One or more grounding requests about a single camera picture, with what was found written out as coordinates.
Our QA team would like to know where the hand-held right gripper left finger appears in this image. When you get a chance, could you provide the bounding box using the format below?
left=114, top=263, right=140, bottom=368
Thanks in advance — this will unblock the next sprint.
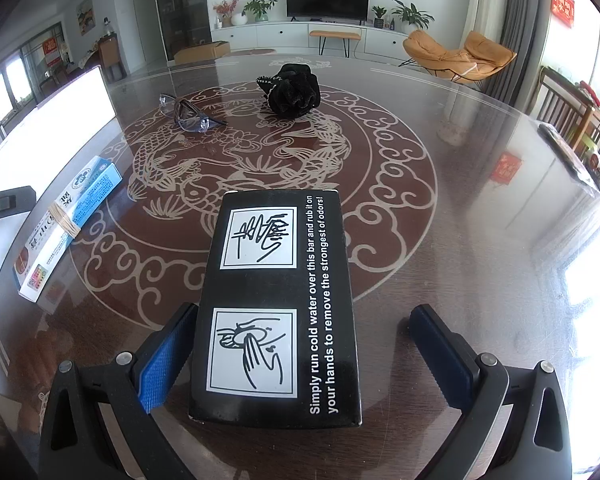
left=39, top=302, right=201, bottom=480

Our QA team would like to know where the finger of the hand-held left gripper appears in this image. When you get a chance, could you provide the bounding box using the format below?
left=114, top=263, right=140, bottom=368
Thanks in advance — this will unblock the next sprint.
left=0, top=186, right=36, bottom=226

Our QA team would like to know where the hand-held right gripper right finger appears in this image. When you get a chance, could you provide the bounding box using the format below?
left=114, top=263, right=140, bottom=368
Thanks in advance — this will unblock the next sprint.
left=410, top=304, right=573, bottom=480

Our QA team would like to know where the blue and white carton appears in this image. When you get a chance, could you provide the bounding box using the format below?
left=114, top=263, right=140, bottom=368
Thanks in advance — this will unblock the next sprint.
left=12, top=156, right=123, bottom=303

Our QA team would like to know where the black box with white pictures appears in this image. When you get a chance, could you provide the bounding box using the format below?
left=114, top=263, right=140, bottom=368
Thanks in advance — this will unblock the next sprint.
left=189, top=190, right=363, bottom=428

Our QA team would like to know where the brown patterned desktop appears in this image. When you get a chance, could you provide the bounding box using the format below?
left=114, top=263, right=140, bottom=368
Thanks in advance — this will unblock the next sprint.
left=0, top=52, right=600, bottom=480

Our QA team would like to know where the small wooden cabinet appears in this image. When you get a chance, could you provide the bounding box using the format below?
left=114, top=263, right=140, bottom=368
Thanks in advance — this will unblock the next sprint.
left=98, top=32, right=127, bottom=81

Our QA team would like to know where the white door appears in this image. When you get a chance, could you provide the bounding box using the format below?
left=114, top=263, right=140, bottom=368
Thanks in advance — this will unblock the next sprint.
left=130, top=0, right=156, bottom=73

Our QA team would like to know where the cardboard box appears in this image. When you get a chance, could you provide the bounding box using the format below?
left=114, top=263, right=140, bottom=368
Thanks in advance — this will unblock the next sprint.
left=174, top=41, right=231, bottom=65

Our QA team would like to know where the dark glass display cabinet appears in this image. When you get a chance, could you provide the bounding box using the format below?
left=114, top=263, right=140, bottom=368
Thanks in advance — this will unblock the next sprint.
left=152, top=0, right=213, bottom=61

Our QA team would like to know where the wooden chair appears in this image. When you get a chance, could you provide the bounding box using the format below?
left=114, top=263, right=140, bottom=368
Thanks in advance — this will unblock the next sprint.
left=537, top=66, right=600, bottom=161

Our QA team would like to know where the red flower plant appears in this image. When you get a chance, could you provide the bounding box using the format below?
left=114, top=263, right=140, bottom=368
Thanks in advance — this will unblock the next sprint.
left=214, top=0, right=241, bottom=28

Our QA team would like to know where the orange lounge chair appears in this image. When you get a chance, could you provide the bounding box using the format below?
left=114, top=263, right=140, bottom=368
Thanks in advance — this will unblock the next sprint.
left=402, top=30, right=517, bottom=85

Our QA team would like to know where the black fluffy scrunchie with pearls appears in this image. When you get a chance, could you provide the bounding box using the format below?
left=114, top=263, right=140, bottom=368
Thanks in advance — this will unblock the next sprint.
left=256, top=62, right=322, bottom=117

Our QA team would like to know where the red cloth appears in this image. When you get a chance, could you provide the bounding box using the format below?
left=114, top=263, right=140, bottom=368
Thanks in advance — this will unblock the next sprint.
left=577, top=80, right=600, bottom=107

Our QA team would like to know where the green potted plant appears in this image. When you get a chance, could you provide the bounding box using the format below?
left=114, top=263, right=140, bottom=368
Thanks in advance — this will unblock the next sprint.
left=242, top=0, right=278, bottom=23

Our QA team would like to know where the white television cabinet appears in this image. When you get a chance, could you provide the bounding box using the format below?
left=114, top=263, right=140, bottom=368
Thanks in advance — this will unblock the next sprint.
left=211, top=20, right=411, bottom=56

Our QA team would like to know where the wooden bench with metal legs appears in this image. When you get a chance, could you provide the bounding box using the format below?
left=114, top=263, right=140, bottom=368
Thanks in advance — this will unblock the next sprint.
left=310, top=30, right=362, bottom=56

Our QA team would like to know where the grey curtain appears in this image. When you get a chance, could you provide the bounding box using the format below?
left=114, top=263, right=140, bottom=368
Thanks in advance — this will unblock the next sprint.
left=500, top=0, right=553, bottom=106

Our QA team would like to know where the large leafy potted plant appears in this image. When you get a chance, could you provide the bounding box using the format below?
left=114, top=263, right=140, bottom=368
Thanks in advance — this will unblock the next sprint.
left=391, top=0, right=435, bottom=33

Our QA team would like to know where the cream covered standing air conditioner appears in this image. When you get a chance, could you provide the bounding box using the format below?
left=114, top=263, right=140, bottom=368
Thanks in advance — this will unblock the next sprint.
left=467, top=0, right=508, bottom=43

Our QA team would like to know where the black television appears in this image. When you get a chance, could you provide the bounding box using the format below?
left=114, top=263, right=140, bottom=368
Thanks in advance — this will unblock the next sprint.
left=286, top=0, right=371, bottom=22

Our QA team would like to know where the framed wall painting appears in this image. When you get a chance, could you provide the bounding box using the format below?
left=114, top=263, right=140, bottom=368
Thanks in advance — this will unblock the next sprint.
left=76, top=0, right=95, bottom=36

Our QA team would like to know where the red wall hanging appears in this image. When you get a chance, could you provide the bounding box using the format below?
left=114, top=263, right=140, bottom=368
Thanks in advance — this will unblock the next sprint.
left=552, top=0, right=576, bottom=28

